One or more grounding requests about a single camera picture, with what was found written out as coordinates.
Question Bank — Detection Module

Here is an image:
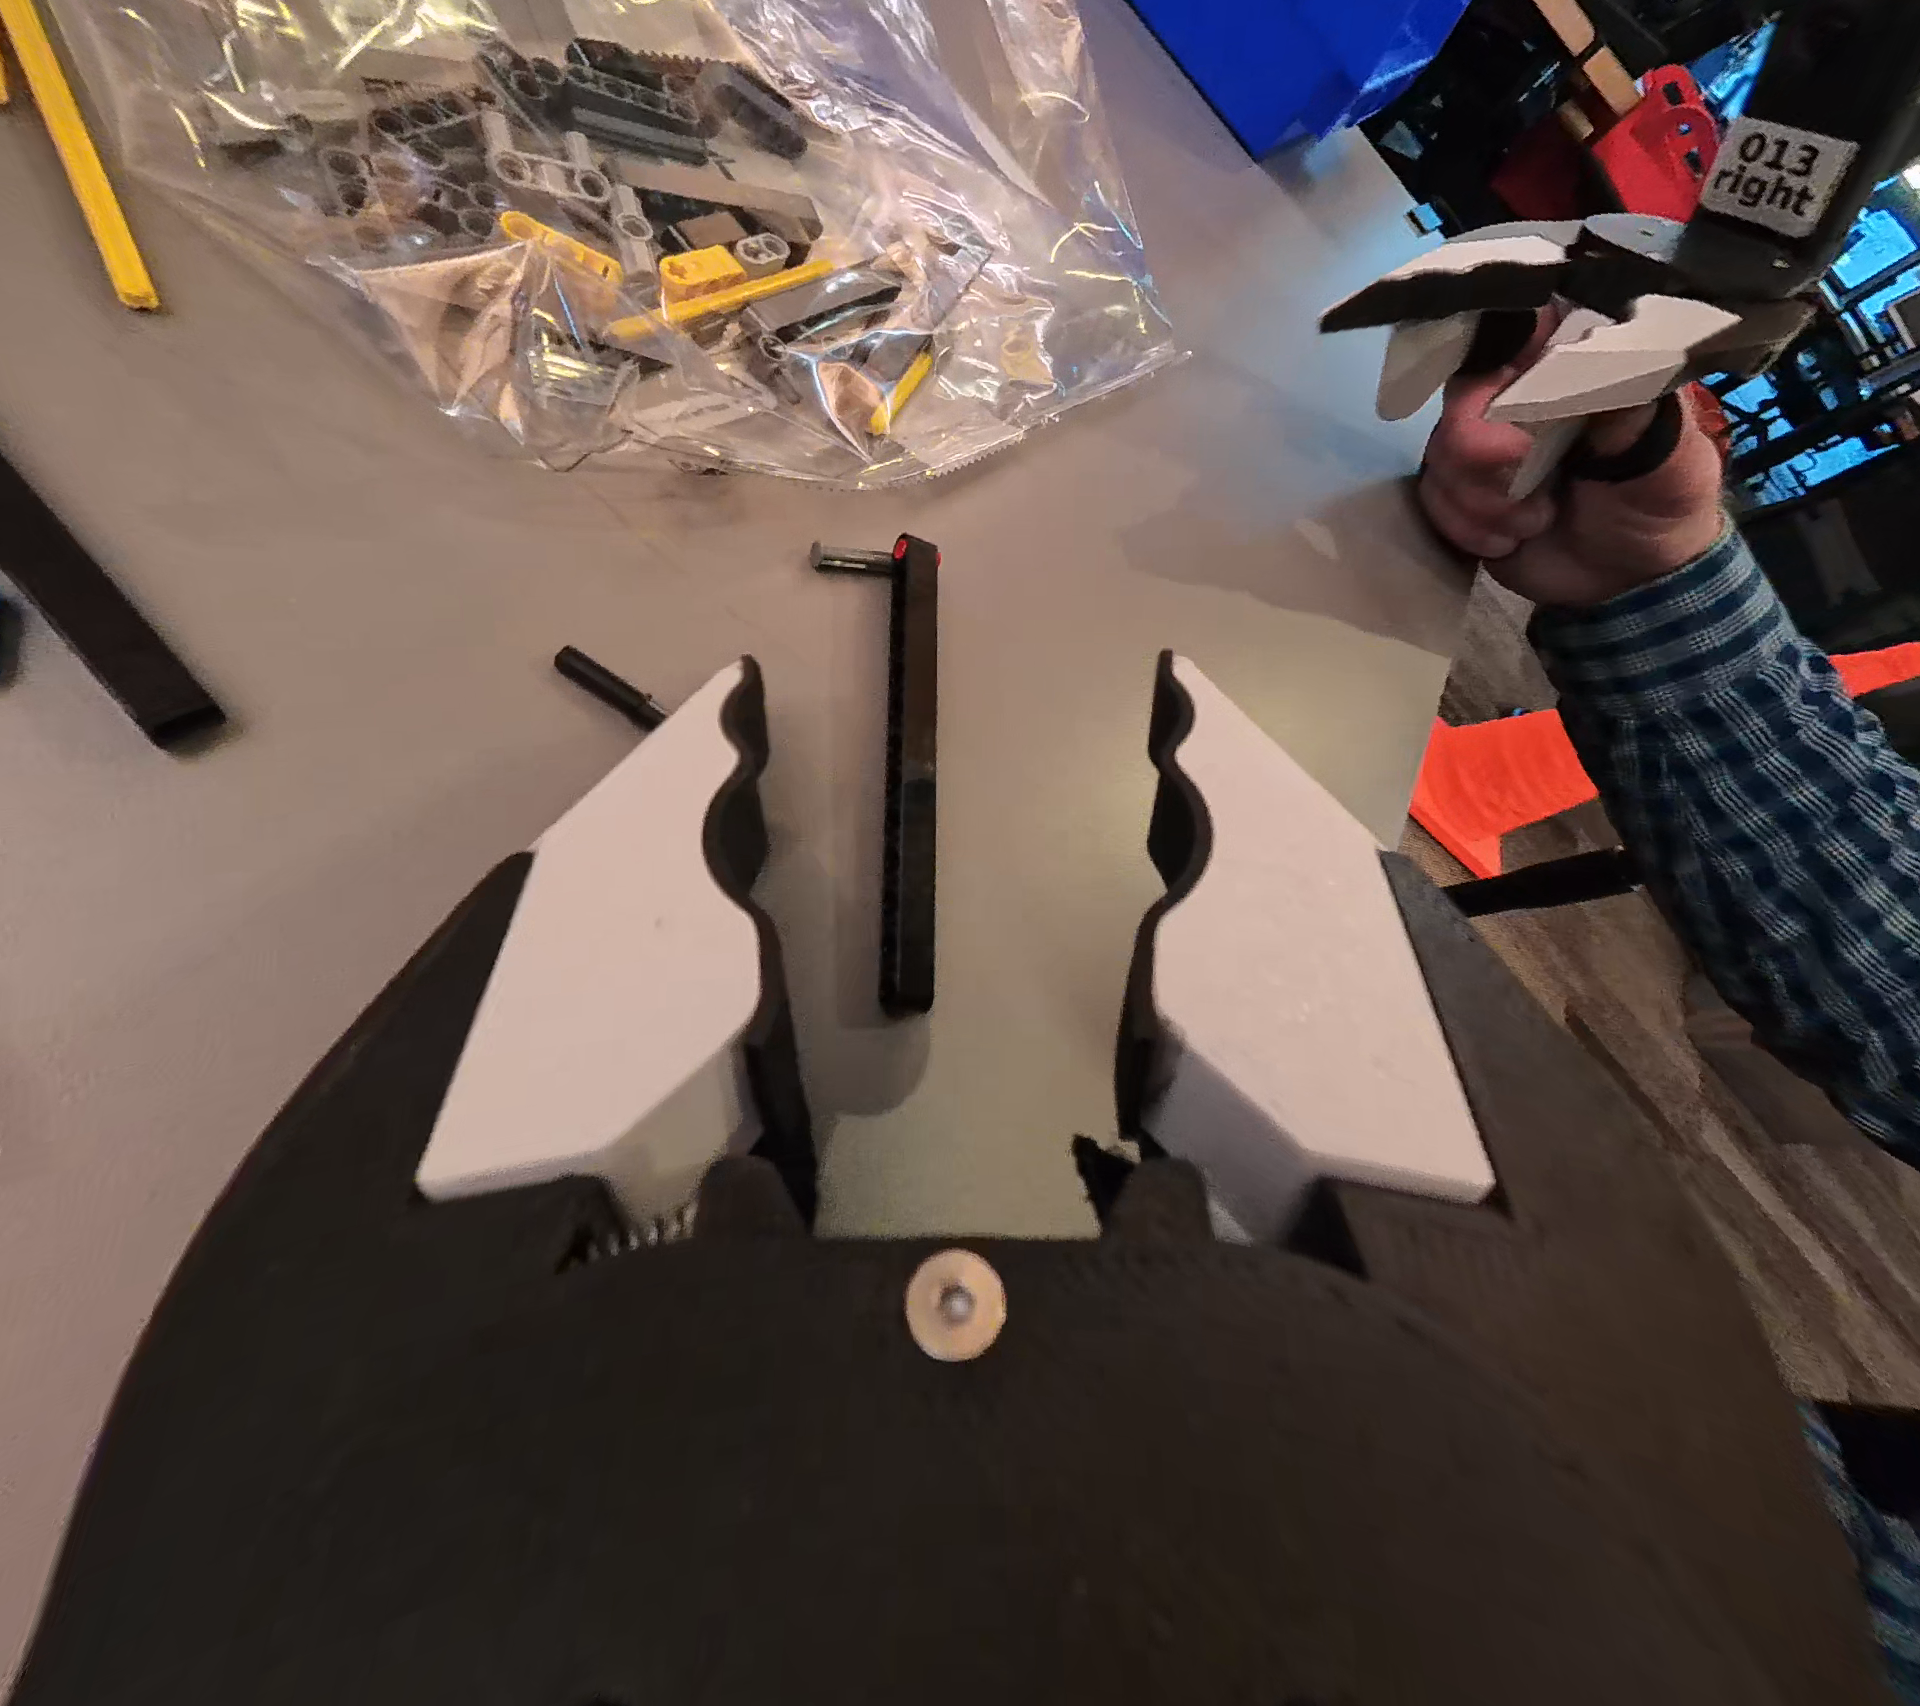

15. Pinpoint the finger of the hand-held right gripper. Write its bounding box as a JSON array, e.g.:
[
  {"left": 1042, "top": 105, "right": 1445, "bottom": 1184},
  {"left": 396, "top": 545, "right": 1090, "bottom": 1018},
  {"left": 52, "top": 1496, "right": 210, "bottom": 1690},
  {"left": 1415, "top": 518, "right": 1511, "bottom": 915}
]
[
  {"left": 1482, "top": 292, "right": 1745, "bottom": 506},
  {"left": 1318, "top": 225, "right": 1573, "bottom": 423}
]

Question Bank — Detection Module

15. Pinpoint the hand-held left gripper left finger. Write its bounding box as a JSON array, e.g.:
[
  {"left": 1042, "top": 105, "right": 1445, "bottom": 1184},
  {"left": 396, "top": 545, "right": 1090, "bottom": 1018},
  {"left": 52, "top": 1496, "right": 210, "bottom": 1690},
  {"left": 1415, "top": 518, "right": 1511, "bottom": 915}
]
[{"left": 411, "top": 655, "right": 818, "bottom": 1212}]

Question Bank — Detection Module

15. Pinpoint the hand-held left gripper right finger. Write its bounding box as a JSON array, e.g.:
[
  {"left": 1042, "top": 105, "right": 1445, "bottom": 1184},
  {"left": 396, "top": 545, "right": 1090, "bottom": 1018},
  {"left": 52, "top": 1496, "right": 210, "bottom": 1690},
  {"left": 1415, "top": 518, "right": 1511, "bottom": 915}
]
[{"left": 1114, "top": 653, "right": 1499, "bottom": 1248}]

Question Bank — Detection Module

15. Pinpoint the long black lego beam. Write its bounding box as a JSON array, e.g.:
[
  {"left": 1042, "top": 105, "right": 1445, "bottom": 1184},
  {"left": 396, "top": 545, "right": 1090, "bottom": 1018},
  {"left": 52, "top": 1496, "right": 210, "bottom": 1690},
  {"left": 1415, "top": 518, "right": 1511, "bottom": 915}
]
[{"left": 878, "top": 531, "right": 942, "bottom": 1022}]

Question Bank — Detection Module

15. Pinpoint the black lego pin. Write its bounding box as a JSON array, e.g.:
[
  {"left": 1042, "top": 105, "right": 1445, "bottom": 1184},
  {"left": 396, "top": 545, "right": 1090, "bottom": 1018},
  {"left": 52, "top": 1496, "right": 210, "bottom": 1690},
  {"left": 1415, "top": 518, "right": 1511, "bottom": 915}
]
[{"left": 549, "top": 644, "right": 668, "bottom": 735}]

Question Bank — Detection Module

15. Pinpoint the short black lego beam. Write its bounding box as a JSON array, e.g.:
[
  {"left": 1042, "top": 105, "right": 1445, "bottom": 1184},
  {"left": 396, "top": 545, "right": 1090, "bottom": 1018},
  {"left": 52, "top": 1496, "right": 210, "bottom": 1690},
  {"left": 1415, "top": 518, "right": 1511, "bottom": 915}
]
[{"left": 0, "top": 445, "right": 228, "bottom": 749}]

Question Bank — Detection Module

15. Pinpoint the clear bag of lego parts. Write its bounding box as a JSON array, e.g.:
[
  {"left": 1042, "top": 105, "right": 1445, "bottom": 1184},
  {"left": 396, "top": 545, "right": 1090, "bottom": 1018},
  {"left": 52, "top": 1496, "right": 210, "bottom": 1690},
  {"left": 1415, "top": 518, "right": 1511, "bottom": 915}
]
[{"left": 0, "top": 0, "right": 1193, "bottom": 496}]

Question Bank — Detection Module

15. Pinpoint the long yellow lego beam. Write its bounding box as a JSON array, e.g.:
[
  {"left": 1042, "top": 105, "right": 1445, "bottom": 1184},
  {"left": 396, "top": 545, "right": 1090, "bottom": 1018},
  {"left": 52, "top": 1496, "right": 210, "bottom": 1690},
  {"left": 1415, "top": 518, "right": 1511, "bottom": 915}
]
[{"left": 0, "top": 0, "right": 161, "bottom": 314}]

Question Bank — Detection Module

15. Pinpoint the person's right hand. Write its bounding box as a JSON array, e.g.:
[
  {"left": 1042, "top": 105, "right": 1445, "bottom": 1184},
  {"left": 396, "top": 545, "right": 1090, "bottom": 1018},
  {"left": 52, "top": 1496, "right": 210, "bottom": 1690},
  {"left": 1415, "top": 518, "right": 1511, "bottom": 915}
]
[{"left": 1415, "top": 376, "right": 1742, "bottom": 609}]

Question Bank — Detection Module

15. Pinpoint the red plastic part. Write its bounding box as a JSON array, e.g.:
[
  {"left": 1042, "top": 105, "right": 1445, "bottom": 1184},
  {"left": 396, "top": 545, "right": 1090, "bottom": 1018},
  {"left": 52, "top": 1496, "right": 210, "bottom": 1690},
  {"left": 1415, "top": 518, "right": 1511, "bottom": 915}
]
[{"left": 1589, "top": 63, "right": 1722, "bottom": 217}]

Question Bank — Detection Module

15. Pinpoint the orange plastic object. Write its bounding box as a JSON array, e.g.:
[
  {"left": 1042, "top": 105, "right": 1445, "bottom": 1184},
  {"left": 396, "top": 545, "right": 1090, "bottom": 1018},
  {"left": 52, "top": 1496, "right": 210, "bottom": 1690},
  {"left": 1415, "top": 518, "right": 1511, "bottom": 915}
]
[{"left": 1409, "top": 715, "right": 1599, "bottom": 882}]

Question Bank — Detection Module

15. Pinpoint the blue plaid shirt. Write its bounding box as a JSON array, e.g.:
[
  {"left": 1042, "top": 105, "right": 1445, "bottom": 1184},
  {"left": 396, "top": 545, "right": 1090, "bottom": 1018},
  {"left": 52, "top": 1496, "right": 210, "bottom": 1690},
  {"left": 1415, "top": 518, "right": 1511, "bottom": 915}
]
[{"left": 1797, "top": 1399, "right": 1920, "bottom": 1706}]

